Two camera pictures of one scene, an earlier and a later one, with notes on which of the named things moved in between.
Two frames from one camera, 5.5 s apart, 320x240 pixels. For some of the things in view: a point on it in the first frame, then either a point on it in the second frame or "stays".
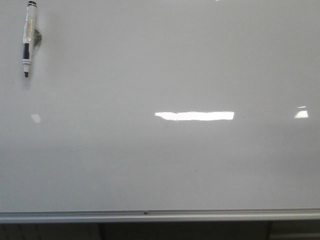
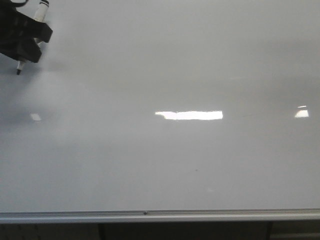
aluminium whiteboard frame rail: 188,216 stays
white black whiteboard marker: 29,31 → 39,16
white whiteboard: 133,105 stays
